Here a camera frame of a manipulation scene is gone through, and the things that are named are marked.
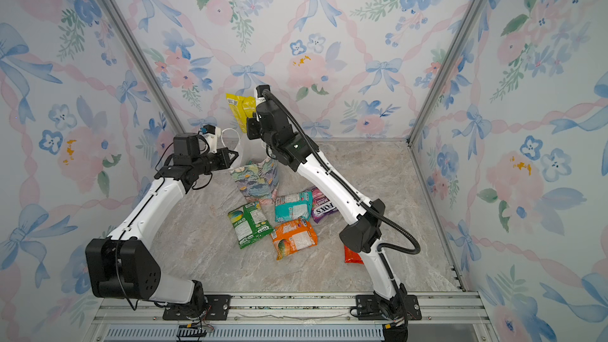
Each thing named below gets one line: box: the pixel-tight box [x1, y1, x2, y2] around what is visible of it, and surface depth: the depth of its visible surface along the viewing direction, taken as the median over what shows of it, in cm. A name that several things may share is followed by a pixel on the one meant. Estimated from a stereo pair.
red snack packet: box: [343, 244, 365, 265], surface depth 85 cm
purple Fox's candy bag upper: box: [311, 186, 339, 225], surface depth 97 cm
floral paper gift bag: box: [229, 132, 281, 206], surface depth 85 cm
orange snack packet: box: [270, 218, 320, 261], surface depth 88 cm
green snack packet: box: [228, 201, 274, 249], surface depth 92 cm
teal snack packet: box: [274, 190, 313, 223], surface depth 95 cm
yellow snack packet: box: [225, 93, 257, 133], surface depth 74 cm
